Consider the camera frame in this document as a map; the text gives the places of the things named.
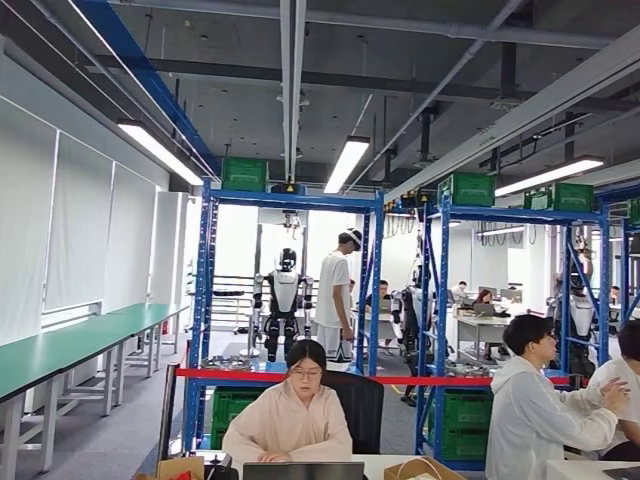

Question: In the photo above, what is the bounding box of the blue steel shelf rack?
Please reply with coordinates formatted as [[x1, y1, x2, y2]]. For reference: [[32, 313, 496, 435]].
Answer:
[[414, 200, 612, 465], [619, 218, 640, 326], [182, 177, 386, 453]]

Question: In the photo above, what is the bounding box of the black device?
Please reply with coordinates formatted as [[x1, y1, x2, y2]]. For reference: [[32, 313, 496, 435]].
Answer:
[[189, 451, 240, 480]]

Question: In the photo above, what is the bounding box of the white office desk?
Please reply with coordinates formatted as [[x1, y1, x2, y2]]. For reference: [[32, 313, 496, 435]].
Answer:
[[451, 311, 512, 364]]

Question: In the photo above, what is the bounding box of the open brown cardboard box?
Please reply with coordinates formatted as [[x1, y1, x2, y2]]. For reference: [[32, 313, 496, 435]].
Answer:
[[134, 455, 206, 480]]

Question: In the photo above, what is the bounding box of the cardboard box with flap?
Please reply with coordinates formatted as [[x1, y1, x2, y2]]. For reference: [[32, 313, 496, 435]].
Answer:
[[383, 456, 467, 480]]

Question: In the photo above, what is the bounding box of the blue ceiling beam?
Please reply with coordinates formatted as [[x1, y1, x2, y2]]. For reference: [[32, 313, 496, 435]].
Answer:
[[69, 0, 222, 179]]

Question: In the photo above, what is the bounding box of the grey laptop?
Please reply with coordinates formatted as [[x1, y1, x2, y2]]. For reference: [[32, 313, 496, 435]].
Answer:
[[242, 461, 366, 480]]

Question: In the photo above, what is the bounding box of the white black humanoid robot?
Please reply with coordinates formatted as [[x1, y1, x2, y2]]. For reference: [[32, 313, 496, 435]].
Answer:
[[391, 261, 437, 409], [546, 248, 597, 380], [251, 247, 316, 363]]

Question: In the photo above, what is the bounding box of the white roller blind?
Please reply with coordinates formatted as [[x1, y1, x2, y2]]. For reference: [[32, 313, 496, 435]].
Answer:
[[44, 131, 115, 313], [102, 162, 157, 314], [0, 99, 60, 346]]

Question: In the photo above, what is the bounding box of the ceiling light strip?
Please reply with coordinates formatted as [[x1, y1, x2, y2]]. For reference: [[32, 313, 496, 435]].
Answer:
[[116, 118, 205, 187], [322, 135, 372, 196], [494, 154, 606, 199]]

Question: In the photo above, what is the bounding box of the long green top bench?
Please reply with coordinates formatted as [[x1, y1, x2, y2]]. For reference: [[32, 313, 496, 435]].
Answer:
[[0, 302, 191, 480]]

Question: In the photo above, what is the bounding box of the black office chair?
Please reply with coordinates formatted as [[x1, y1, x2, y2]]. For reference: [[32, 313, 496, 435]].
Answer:
[[319, 369, 386, 456]]

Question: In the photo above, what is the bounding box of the white table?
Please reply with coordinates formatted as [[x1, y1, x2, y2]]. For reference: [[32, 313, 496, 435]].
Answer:
[[543, 458, 640, 480]]

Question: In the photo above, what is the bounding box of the red barrier belt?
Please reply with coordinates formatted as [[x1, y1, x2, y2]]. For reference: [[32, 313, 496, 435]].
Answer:
[[176, 367, 571, 389]]

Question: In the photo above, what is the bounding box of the grey overhead rail beam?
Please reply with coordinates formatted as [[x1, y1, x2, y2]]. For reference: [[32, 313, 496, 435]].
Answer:
[[383, 40, 640, 205], [278, 0, 308, 185]]

